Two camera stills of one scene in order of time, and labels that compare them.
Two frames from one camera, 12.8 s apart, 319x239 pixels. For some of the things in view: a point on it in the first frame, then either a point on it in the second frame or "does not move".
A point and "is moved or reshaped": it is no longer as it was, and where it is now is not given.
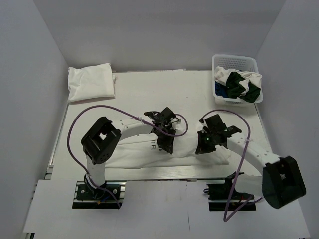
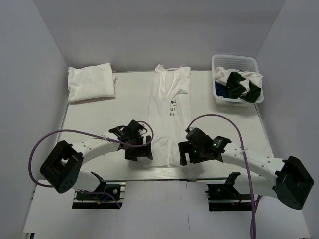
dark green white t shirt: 240,84 does not move
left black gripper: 167,145 -> 142,152
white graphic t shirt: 139,149 is moved or reshaped
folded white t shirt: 90,82 does not move
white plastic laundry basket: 231,62 does not move
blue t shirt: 221,90 does not move
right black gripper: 202,148 -> 186,147
